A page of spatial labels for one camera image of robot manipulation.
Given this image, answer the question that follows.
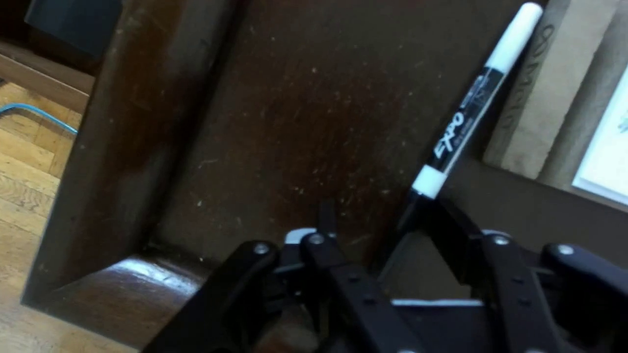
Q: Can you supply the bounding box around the light blue floor cable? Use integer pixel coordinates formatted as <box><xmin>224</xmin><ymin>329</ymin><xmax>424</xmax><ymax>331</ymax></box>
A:
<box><xmin>0</xmin><ymin>99</ymin><xmax>80</xmax><ymax>136</ymax></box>

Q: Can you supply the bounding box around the dark wooden nightstand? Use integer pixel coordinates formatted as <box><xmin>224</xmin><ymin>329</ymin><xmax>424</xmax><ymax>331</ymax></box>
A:
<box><xmin>21</xmin><ymin>0</ymin><xmax>628</xmax><ymax>350</ymax></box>

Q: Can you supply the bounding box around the white notepad brown backing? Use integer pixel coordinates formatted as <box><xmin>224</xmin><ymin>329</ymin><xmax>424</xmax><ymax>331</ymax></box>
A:
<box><xmin>483</xmin><ymin>0</ymin><xmax>628</xmax><ymax>211</ymax></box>

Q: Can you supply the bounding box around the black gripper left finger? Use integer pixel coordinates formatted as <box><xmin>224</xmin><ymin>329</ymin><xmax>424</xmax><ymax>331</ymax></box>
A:
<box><xmin>143</xmin><ymin>199</ymin><xmax>420</xmax><ymax>353</ymax></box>

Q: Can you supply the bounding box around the black Expo marker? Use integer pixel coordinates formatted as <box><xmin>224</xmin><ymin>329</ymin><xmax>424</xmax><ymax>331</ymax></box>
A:
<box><xmin>408</xmin><ymin>0</ymin><xmax>547</xmax><ymax>201</ymax></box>

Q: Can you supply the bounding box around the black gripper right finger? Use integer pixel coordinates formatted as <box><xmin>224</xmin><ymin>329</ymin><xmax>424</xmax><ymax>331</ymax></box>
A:
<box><xmin>381</xmin><ymin>195</ymin><xmax>628</xmax><ymax>353</ymax></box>

